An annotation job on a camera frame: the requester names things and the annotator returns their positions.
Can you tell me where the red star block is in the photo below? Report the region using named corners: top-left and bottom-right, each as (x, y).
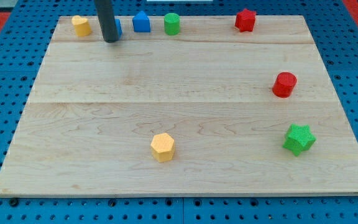
top-left (234, 9), bottom-right (257, 32)

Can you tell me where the green star block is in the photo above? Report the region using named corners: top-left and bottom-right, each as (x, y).
top-left (283, 124), bottom-right (316, 156)

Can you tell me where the light wooden board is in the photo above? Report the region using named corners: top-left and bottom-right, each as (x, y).
top-left (0, 16), bottom-right (358, 198)

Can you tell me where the yellow hexagon block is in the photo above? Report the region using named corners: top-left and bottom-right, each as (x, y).
top-left (150, 133), bottom-right (175, 162)

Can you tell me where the green cylinder block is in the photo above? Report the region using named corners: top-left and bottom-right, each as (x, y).
top-left (164, 12), bottom-right (180, 35)

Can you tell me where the blue house-shaped block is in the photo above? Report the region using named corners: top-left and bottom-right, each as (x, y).
top-left (132, 11), bottom-right (151, 32)

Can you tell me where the blue block behind rod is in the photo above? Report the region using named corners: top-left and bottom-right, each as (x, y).
top-left (115, 19), bottom-right (122, 39)

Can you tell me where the red cylinder block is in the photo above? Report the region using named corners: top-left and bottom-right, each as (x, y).
top-left (272, 72), bottom-right (297, 98)

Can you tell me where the yellow heart block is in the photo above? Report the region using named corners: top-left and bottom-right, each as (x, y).
top-left (71, 15), bottom-right (92, 37)

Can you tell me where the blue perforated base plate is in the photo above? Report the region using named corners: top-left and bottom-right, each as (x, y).
top-left (0, 1), bottom-right (358, 223)

